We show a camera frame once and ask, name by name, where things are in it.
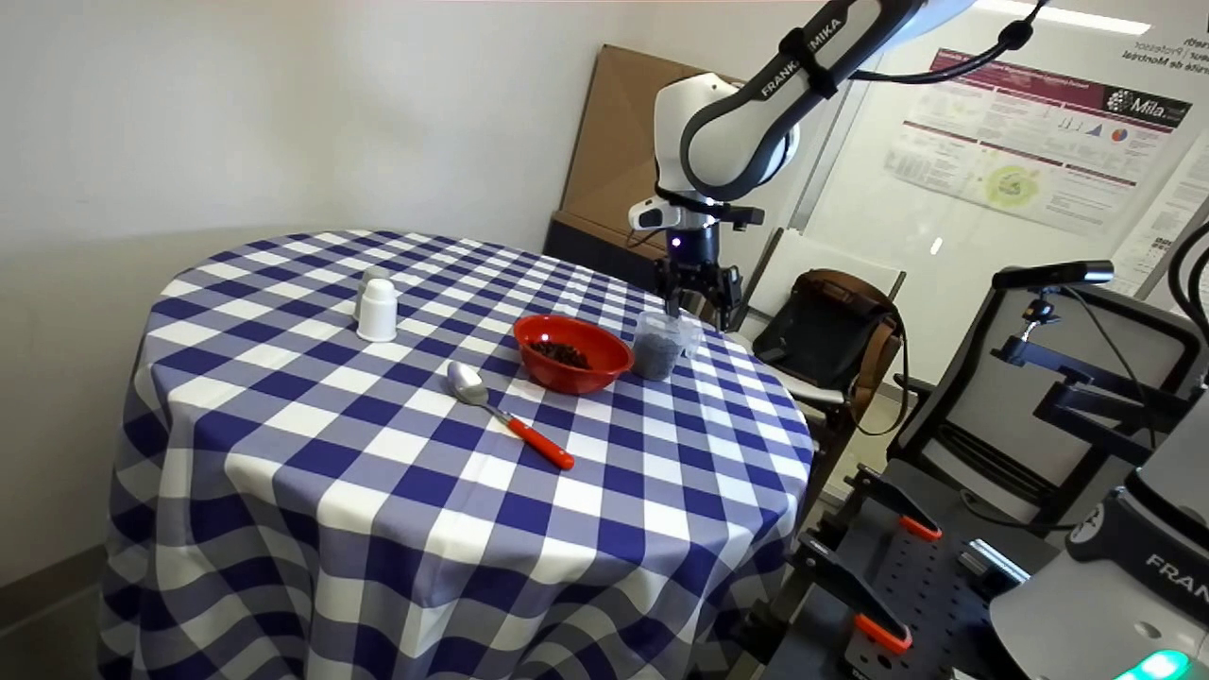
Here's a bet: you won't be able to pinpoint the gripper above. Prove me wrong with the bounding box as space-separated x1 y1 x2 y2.
655 227 745 332

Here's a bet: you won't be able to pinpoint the clear jar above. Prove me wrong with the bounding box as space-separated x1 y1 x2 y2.
631 309 706 382

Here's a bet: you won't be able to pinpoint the red bowl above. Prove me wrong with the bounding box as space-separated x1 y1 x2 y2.
513 314 635 396

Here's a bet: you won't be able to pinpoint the black box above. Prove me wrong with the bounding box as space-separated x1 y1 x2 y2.
542 217 666 296

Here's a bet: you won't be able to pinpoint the black brown bag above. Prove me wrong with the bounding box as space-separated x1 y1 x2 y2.
753 269 904 399

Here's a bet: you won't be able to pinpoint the wooden chair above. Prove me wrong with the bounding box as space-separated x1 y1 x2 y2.
729 227 910 522

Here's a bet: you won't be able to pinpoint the dark beans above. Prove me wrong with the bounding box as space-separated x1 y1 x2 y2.
529 339 592 370

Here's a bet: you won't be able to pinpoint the cardboard sheet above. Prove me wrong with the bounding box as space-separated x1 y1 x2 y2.
553 44 749 258

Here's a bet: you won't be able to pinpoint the black clamp with orange tips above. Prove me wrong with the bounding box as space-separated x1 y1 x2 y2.
847 467 944 542
796 529 914 655

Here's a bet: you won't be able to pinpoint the black office chair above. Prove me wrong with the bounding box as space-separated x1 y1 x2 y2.
886 281 1209 532

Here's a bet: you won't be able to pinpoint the white shaker bottle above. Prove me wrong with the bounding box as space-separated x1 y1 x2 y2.
356 279 399 343

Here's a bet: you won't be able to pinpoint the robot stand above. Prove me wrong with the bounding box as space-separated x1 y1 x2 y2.
737 463 1209 680

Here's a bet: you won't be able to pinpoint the research poster with purple header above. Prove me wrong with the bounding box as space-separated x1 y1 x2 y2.
884 49 1194 239

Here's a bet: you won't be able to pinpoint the blue white checked tablecloth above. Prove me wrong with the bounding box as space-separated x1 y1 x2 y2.
97 229 815 680

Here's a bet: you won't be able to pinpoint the white paper poster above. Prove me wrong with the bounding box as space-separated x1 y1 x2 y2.
1107 36 1209 296

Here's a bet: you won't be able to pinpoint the spoon with orange handle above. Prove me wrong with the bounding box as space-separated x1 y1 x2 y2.
447 361 575 471

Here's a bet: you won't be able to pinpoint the camera on mount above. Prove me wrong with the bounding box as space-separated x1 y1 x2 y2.
990 261 1193 466

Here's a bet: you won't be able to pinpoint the black cable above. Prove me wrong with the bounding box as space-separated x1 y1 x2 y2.
1167 220 1209 346

